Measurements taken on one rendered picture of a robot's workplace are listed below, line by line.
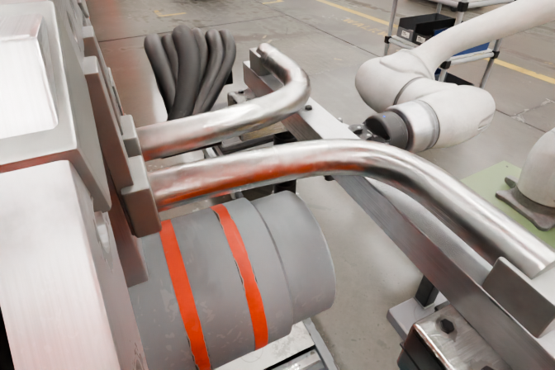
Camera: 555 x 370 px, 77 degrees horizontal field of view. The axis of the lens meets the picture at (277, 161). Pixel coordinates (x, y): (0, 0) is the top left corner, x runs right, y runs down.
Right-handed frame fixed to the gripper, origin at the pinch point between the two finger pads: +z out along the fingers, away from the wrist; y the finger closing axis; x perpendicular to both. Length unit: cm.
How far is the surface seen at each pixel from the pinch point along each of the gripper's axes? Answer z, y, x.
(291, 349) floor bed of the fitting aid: -6, 6, -75
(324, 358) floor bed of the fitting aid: -13, 0, -75
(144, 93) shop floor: 8, 222, -83
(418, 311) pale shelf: -25.0, -13.7, -38.0
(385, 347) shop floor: -35, -3, -83
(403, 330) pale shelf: -19.4, -15.5, -38.1
